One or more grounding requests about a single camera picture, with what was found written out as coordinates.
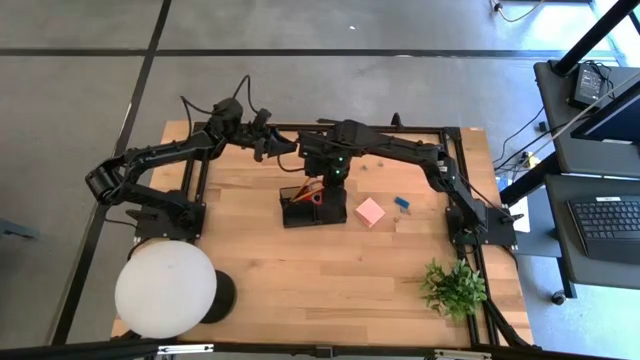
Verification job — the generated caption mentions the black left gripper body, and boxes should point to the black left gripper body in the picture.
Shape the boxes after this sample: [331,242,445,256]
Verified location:
[234,119,279,151]

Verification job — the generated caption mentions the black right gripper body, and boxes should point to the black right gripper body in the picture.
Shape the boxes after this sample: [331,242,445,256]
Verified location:
[298,128,354,179]

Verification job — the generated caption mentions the red-handled scissors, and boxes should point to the red-handled scissors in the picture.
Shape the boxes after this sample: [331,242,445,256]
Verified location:
[299,185,326,207]

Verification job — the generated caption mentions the black mesh desk organizer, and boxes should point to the black mesh desk organizer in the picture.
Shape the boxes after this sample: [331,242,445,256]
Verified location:
[278,183,350,230]

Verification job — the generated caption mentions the pink sticky note pad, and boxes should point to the pink sticky note pad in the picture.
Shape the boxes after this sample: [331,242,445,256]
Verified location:
[354,196,387,229]

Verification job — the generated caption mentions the green artificial plant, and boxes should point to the green artificial plant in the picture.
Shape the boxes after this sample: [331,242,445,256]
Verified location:
[419,256,489,322]

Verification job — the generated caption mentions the white globe table lamp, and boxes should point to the white globe table lamp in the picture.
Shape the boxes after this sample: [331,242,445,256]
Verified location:
[113,238,238,340]

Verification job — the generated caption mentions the black rig crossbar with brackets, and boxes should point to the black rig crossbar with brackets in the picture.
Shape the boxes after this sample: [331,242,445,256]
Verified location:
[0,338,640,360]

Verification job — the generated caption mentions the white paper sheet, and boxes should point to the white paper sheet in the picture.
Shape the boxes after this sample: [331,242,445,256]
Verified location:
[510,195,532,234]

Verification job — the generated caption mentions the dark grey side desk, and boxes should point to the dark grey side desk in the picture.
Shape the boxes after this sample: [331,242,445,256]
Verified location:
[532,58,640,180]

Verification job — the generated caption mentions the thin white strip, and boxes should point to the thin white strip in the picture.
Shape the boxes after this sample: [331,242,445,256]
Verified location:
[529,72,640,156]

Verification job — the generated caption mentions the black power box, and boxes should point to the black power box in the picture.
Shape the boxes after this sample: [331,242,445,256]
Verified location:
[568,61,610,110]

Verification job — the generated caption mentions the black laptop keyboard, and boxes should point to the black laptop keyboard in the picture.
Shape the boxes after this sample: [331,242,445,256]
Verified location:
[566,195,640,266]

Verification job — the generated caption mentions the grey desk with laptop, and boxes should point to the grey desk with laptop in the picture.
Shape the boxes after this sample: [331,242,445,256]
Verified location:
[543,172,640,292]

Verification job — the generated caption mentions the black computer monitor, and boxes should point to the black computer monitor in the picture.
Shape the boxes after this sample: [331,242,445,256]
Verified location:
[570,79,640,147]

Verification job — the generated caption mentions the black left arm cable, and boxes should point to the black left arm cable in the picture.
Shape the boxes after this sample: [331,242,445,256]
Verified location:
[179,73,259,117]

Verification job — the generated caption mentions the black floor cables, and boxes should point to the black floor cables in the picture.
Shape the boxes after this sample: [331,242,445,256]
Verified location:
[492,106,551,174]

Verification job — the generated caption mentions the yellowish floor cable with plug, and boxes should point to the yellowish floor cable with plug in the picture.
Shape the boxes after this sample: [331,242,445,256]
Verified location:
[491,0,545,24]

